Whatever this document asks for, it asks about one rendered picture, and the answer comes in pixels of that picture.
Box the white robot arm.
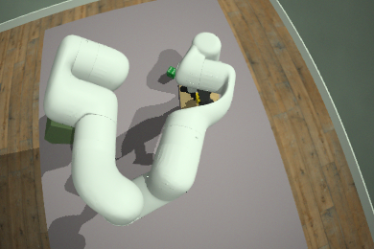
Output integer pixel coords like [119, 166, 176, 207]
[43, 33, 235, 226]

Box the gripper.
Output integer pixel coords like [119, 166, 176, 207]
[180, 86, 198, 101]

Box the green die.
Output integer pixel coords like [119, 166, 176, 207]
[167, 67, 175, 79]

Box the tan mat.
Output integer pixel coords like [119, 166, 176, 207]
[179, 85, 219, 109]

